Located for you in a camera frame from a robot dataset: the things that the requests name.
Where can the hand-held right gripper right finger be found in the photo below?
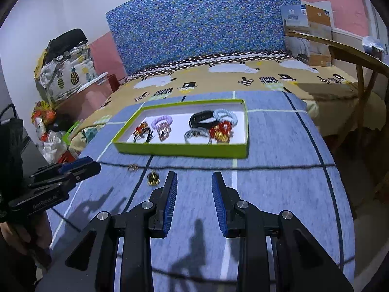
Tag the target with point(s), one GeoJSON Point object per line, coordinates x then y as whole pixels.
{"type": "Point", "coordinates": [218, 206]}

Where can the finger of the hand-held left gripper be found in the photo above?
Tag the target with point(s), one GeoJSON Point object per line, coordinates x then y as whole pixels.
{"type": "Point", "coordinates": [82, 172]}
{"type": "Point", "coordinates": [73, 163]}

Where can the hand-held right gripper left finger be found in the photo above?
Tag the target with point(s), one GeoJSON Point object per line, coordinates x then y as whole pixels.
{"type": "Point", "coordinates": [170, 206]}

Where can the small gold brooch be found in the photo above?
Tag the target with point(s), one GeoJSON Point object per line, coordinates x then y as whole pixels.
{"type": "Point", "coordinates": [153, 178]}

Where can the green shallow box tray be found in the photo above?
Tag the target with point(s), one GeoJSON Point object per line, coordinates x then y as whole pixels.
{"type": "Point", "coordinates": [182, 150]}

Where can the red and gold charm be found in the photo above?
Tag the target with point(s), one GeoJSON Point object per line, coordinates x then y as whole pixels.
{"type": "Point", "coordinates": [141, 127]}

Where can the black fitness band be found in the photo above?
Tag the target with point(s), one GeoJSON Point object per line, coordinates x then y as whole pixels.
{"type": "Point", "coordinates": [202, 120]}

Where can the person's left hand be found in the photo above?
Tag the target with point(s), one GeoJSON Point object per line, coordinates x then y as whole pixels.
{"type": "Point", "coordinates": [21, 237]}

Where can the pile of plastic bags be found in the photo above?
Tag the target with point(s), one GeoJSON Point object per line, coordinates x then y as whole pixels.
{"type": "Point", "coordinates": [51, 140]}

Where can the green package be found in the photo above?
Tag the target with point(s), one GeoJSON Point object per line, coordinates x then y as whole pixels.
{"type": "Point", "coordinates": [71, 130]}

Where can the black mesh object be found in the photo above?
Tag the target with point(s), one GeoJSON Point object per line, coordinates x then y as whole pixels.
{"type": "Point", "coordinates": [10, 152]}

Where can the blue checked blanket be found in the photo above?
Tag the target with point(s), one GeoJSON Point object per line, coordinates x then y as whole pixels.
{"type": "Point", "coordinates": [279, 173]}

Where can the pink storage box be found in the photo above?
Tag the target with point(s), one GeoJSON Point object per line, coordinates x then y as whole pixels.
{"type": "Point", "coordinates": [91, 94]}

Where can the pineapple print bag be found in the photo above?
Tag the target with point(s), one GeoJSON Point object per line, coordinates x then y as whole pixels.
{"type": "Point", "coordinates": [67, 77]}

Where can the small red box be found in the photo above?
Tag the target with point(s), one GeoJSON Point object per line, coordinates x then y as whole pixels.
{"type": "Point", "coordinates": [112, 82]}

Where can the black bag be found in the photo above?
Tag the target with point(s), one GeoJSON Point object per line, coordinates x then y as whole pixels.
{"type": "Point", "coordinates": [67, 42]}

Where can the tan sheep print bed sheet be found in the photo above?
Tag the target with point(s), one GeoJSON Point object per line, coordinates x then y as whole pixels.
{"type": "Point", "coordinates": [212, 79]}

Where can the blue floral headboard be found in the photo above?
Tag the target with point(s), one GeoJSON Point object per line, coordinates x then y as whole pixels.
{"type": "Point", "coordinates": [200, 27]}

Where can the quilt package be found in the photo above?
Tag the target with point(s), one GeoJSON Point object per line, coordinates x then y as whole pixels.
{"type": "Point", "coordinates": [293, 16]}

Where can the wooden table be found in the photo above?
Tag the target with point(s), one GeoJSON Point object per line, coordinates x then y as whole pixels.
{"type": "Point", "coordinates": [349, 50]}

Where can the cardboard box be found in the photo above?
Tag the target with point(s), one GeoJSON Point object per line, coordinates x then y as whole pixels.
{"type": "Point", "coordinates": [319, 18]}

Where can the clear plastic packet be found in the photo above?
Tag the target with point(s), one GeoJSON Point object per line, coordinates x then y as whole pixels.
{"type": "Point", "coordinates": [373, 44]}

